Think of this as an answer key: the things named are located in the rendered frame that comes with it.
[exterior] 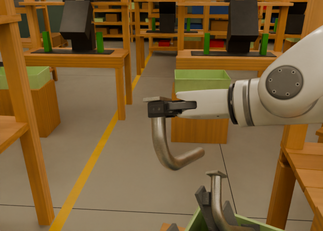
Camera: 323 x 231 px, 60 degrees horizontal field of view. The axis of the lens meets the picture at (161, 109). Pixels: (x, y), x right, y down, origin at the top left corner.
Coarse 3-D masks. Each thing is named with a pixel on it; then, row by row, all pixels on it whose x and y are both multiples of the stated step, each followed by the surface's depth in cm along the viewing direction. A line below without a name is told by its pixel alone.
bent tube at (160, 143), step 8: (152, 120) 57; (160, 120) 57; (152, 128) 57; (160, 128) 57; (152, 136) 57; (160, 136) 57; (160, 144) 57; (160, 152) 57; (168, 152) 58; (192, 152) 71; (200, 152) 75; (160, 160) 59; (168, 160) 59; (176, 160) 61; (184, 160) 65; (192, 160) 69; (168, 168) 60; (176, 168) 62
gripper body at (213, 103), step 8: (232, 88) 49; (176, 96) 51; (184, 96) 50; (192, 96) 50; (200, 96) 49; (208, 96) 48; (216, 96) 48; (224, 96) 47; (200, 104) 49; (208, 104) 48; (216, 104) 48; (224, 104) 47; (184, 112) 50; (192, 112) 49; (200, 112) 49; (208, 112) 48; (216, 112) 48; (224, 112) 48; (232, 112) 48; (232, 120) 49
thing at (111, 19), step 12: (132, 0) 1006; (132, 12) 1022; (96, 24) 1002; (108, 24) 998; (120, 24) 996; (132, 24) 993; (144, 24) 990; (156, 24) 987; (108, 36) 1015; (120, 36) 1012; (132, 36) 1009; (144, 36) 1006; (156, 36) 1003; (168, 36) 1000
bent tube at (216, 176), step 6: (210, 174) 80; (216, 174) 79; (222, 174) 79; (216, 180) 79; (216, 186) 78; (216, 192) 77; (216, 198) 76; (216, 204) 76; (216, 210) 75; (222, 210) 76; (216, 216) 75; (222, 216) 76; (216, 222) 76; (222, 222) 75; (222, 228) 76; (228, 228) 77; (234, 228) 79; (240, 228) 82; (246, 228) 86; (252, 228) 90
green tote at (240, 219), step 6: (198, 210) 96; (198, 216) 96; (240, 216) 94; (192, 222) 91; (198, 222) 98; (204, 222) 102; (240, 222) 94; (246, 222) 93; (252, 222) 92; (258, 222) 91; (186, 228) 89; (192, 228) 92; (198, 228) 99; (204, 228) 102; (264, 228) 90; (270, 228) 89; (276, 228) 89
